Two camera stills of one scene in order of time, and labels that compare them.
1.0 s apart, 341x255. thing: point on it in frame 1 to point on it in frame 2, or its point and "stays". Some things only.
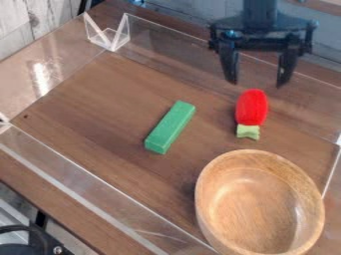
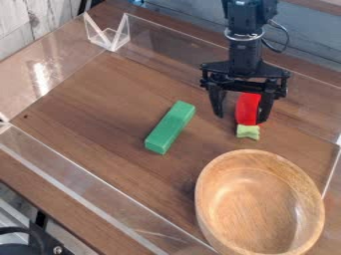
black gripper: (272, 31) to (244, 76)
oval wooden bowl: (258, 205) stays
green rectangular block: (170, 127) stays
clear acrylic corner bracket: (113, 37) stays
